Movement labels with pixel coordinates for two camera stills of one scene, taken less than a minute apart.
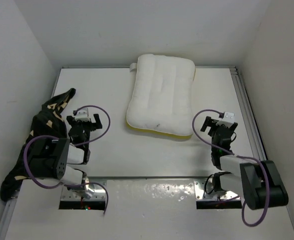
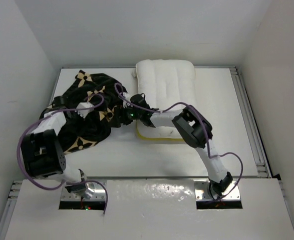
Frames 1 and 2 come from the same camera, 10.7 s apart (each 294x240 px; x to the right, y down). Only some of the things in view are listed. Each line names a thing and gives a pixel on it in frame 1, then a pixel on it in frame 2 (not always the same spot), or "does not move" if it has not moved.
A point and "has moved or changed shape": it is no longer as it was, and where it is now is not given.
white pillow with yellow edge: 161,102 has moved or changed shape
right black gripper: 207,123 → 121,112
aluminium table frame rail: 248,112 does not move
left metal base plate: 99,193 does not move
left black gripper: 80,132 → 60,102
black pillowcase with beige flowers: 48,124 has moved or changed shape
